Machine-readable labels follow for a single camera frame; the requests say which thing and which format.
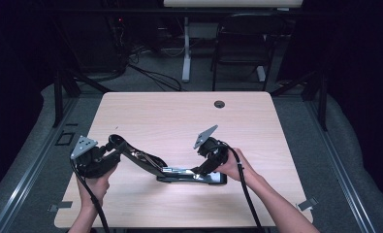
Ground black folding chair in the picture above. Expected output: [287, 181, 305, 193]
[210, 13, 285, 92]

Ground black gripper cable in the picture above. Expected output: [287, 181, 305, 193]
[70, 158, 112, 233]
[216, 141, 267, 233]

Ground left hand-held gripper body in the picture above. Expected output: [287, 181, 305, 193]
[70, 135, 117, 180]

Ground aluminium floor rail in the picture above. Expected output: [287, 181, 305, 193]
[0, 96, 80, 233]
[303, 100, 377, 233]

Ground dark computer tower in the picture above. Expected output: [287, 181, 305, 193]
[108, 16, 129, 70]

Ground black metal frame stand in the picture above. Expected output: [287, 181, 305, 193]
[51, 64, 112, 129]
[270, 69, 329, 132]

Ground person's right hand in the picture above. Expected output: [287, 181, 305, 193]
[213, 148, 261, 185]

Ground white desk leg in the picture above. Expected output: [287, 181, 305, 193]
[181, 16, 192, 83]

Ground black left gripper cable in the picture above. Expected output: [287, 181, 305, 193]
[70, 158, 112, 233]

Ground grey tape piece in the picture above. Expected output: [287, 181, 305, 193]
[296, 196, 319, 212]
[48, 200, 74, 213]

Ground black floor cables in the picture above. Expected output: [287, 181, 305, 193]
[127, 61, 183, 92]

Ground person's left hand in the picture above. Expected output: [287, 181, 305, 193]
[77, 164, 118, 209]

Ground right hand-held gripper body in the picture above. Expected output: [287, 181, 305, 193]
[193, 124, 230, 165]

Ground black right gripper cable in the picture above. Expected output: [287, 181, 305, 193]
[216, 141, 267, 233]

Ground white desk foot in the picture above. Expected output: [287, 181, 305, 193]
[256, 65, 267, 83]

